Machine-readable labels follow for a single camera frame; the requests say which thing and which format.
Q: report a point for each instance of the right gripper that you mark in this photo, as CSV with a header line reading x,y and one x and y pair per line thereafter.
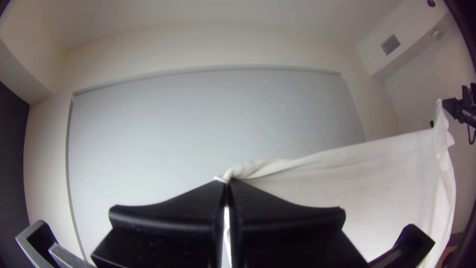
x,y
466,108

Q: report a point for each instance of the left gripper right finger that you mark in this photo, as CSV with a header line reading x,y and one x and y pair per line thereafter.
x,y
290,238

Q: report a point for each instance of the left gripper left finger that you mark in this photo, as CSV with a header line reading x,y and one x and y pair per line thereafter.
x,y
167,234

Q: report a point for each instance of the white t-shirt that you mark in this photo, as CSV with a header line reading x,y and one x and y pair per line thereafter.
x,y
372,186

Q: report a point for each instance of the wall air vent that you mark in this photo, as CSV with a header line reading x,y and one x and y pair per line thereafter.
x,y
390,44

